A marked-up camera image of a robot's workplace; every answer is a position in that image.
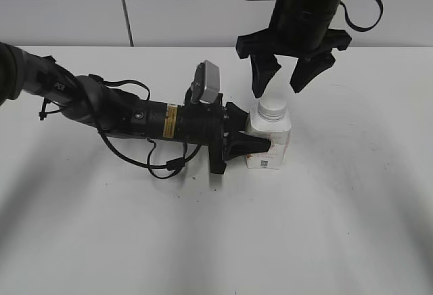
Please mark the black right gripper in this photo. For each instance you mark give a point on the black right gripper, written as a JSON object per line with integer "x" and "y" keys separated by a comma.
{"x": 259, "y": 45}

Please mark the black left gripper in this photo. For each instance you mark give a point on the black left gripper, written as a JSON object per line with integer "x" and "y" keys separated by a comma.
{"x": 202, "y": 124}

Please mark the white screw cap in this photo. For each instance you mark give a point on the white screw cap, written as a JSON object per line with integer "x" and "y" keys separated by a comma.
{"x": 272, "y": 107}

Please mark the white drink bottle carton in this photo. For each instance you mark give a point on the white drink bottle carton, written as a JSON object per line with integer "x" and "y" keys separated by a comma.
{"x": 277, "y": 131}

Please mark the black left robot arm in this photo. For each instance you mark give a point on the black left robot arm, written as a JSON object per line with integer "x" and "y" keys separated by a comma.
{"x": 93, "y": 101}

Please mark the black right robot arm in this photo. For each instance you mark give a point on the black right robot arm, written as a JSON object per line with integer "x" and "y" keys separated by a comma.
{"x": 298, "y": 29}

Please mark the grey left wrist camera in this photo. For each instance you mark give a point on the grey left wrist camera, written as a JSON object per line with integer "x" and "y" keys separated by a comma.
{"x": 206, "y": 84}

